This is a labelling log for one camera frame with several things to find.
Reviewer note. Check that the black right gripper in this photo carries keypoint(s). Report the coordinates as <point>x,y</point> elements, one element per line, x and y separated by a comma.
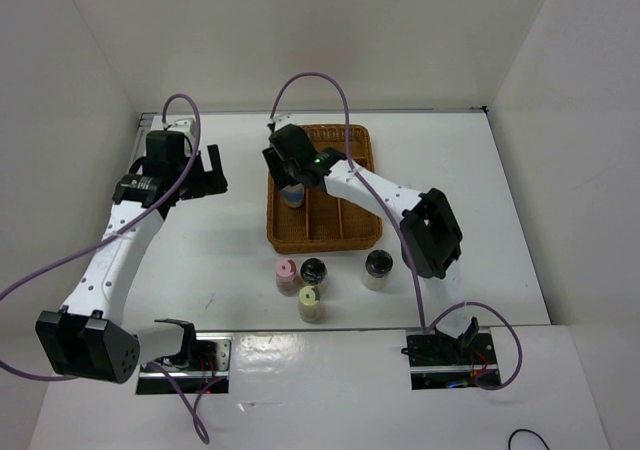
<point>274,163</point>

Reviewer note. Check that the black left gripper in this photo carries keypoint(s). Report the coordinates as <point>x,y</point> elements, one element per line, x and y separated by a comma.
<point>210,182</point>

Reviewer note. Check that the blue label silver cap bottle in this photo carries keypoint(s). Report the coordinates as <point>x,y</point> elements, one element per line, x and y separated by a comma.
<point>293,195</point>

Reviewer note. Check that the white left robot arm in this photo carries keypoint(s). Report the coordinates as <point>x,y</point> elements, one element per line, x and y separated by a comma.
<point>84,338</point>

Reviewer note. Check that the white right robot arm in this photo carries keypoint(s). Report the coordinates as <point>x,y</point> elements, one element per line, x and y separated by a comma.
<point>429,234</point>

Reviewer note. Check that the brown wicker divided basket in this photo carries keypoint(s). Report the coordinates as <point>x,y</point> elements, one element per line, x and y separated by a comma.
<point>324,223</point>

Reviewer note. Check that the black lid spice jar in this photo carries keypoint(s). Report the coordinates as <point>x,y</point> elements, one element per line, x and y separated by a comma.
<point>314,273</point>

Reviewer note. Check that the pink lid spice jar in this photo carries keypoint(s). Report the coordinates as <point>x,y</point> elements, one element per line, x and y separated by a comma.
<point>287,278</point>

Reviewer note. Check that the black lid pepper jar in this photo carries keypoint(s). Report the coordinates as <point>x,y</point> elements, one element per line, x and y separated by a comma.
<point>377,268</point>

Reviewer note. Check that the yellow lid spice jar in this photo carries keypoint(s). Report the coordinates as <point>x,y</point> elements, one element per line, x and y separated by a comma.
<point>310,305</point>

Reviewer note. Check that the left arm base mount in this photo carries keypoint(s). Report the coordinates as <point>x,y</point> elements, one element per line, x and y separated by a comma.
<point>207,371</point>

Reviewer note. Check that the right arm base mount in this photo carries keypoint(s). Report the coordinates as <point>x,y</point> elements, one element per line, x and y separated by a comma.
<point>434,364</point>

